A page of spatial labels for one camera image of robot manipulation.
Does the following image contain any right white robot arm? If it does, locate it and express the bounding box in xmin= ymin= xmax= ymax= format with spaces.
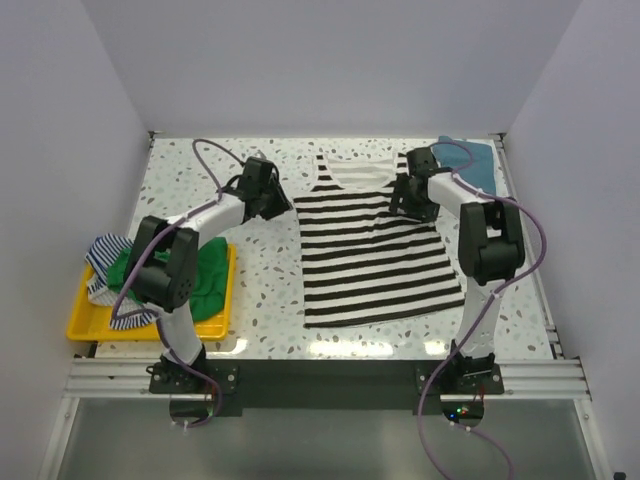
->
xmin=390 ymin=147 xmax=525 ymax=393

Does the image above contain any black white striped tank top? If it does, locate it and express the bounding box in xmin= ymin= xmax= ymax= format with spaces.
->
xmin=293 ymin=154 xmax=464 ymax=329

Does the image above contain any green tank top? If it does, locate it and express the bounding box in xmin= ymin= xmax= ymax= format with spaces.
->
xmin=106 ymin=237 xmax=229 ymax=323

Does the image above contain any blue ribbed tank top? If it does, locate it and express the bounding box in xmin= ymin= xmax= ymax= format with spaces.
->
xmin=431 ymin=136 xmax=497 ymax=195

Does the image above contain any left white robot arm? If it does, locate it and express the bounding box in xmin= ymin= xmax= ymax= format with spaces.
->
xmin=120 ymin=157 xmax=292 ymax=392

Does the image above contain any yellow plastic tray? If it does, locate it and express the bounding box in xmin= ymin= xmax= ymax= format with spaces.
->
xmin=66 ymin=244 xmax=237 ymax=342

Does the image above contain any blue white striped tank top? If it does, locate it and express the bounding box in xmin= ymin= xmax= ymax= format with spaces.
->
xmin=85 ymin=233 xmax=155 ymax=331

